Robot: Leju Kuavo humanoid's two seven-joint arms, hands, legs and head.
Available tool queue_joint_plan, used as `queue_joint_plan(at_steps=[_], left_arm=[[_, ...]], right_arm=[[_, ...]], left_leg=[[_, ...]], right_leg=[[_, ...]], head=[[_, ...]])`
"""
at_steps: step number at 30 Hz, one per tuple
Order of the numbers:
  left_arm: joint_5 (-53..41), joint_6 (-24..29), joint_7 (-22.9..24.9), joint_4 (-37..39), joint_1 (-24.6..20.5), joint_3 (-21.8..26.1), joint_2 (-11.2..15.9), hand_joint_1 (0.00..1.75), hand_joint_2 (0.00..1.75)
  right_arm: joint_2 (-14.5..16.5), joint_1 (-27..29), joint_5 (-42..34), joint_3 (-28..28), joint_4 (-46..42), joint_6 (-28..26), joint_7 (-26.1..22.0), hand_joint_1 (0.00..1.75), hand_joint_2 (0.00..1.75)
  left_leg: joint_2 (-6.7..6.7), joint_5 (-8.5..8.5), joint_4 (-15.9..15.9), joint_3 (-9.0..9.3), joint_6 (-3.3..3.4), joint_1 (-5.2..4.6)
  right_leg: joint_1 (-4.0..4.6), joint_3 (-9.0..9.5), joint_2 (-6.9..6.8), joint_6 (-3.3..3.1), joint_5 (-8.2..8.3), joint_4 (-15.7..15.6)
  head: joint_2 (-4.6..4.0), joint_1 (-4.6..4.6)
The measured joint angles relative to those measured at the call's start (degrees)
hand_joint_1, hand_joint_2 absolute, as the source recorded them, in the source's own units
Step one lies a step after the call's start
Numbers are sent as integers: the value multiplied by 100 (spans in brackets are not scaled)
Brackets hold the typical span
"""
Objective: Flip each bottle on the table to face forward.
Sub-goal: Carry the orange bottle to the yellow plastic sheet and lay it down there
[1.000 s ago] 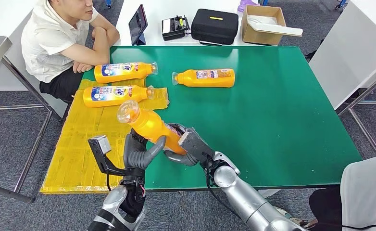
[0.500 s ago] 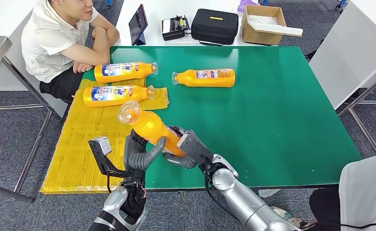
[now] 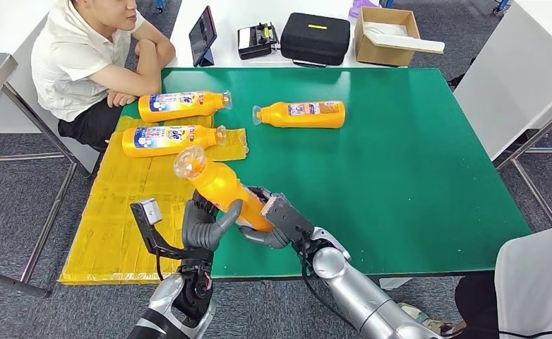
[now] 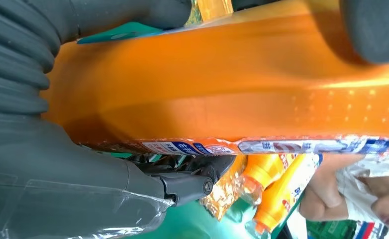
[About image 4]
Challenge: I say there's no person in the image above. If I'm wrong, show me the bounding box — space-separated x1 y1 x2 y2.
298 153 389 239

